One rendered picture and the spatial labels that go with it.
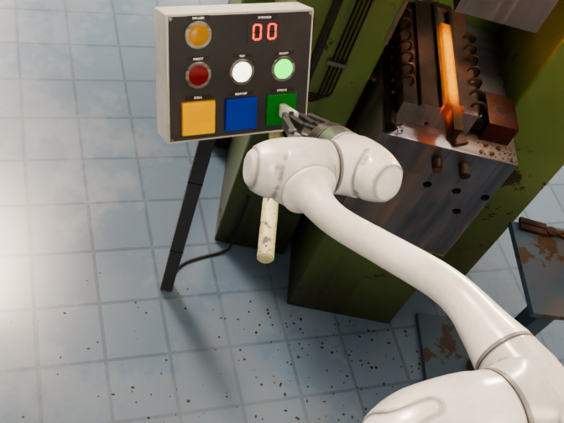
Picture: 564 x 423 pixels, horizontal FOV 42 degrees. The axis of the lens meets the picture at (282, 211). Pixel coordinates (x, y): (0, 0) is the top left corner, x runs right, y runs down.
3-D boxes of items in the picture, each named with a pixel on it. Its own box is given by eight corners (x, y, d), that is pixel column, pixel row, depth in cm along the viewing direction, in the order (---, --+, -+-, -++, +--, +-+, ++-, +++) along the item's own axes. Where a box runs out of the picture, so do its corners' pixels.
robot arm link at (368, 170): (373, 128, 146) (315, 128, 140) (420, 157, 133) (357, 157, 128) (363, 180, 150) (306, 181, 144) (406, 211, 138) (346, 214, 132)
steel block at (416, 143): (445, 255, 228) (518, 165, 194) (327, 230, 222) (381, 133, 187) (435, 123, 262) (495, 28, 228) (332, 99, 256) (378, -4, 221)
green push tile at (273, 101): (295, 124, 173) (297, 93, 169) (266, 127, 170) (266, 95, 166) (292, 121, 174) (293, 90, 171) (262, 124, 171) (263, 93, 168)
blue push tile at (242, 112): (256, 128, 168) (257, 97, 165) (226, 131, 165) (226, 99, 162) (253, 126, 170) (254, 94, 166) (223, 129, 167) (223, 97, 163)
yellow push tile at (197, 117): (215, 133, 164) (215, 100, 161) (182, 137, 161) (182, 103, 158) (212, 130, 166) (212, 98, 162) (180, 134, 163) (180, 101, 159)
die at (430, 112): (465, 136, 195) (480, 114, 188) (394, 118, 192) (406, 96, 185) (453, 33, 220) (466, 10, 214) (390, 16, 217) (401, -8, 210)
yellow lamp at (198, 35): (206, 50, 155) (210, 34, 151) (184, 44, 154) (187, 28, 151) (208, 40, 157) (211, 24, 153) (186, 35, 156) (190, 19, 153)
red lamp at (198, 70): (206, 90, 159) (210, 75, 155) (185, 85, 158) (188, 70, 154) (208, 80, 160) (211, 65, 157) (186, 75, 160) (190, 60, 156)
